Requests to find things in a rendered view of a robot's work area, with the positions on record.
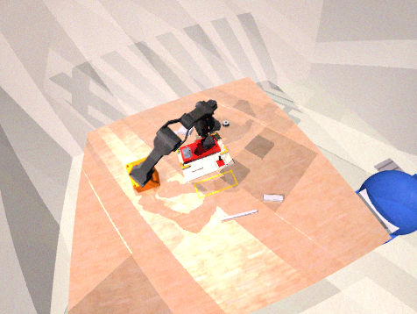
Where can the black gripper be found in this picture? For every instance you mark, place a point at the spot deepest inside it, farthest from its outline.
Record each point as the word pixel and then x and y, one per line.
pixel 202 131

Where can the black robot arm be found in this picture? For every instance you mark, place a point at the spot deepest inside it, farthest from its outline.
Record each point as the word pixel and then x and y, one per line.
pixel 167 141

